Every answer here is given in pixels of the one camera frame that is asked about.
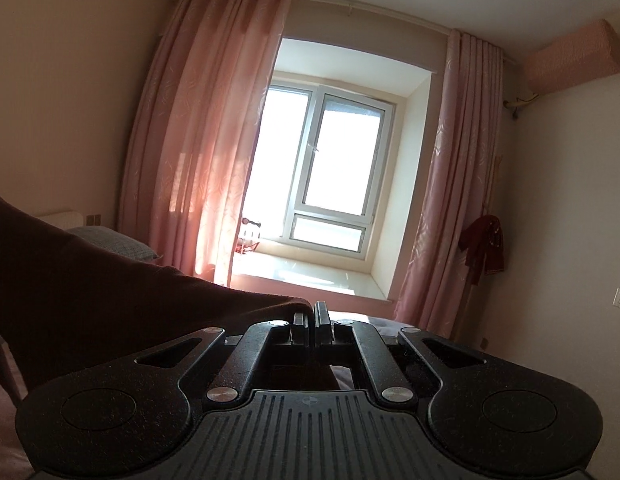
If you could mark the red basket on windowsill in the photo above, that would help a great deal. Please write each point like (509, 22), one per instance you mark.
(247, 240)

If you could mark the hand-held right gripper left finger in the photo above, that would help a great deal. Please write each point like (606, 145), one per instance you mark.
(298, 329)

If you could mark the white curtain rod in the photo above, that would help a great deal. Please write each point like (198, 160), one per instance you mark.
(370, 7)

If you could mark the pink curtain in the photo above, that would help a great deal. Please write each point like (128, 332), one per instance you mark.
(200, 135)
(455, 185)

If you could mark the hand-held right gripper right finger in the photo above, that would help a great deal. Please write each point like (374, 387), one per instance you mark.
(322, 324)

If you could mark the dark brown garment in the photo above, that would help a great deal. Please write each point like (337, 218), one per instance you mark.
(105, 290)

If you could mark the pink covered air conditioner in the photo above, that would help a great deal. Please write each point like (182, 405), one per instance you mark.
(570, 57)

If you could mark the grey checked pillow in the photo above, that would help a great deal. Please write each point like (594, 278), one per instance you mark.
(115, 242)

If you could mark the red hanging cloth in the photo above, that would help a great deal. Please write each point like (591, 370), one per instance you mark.
(485, 242)

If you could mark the white framed window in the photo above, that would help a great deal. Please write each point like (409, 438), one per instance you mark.
(320, 165)

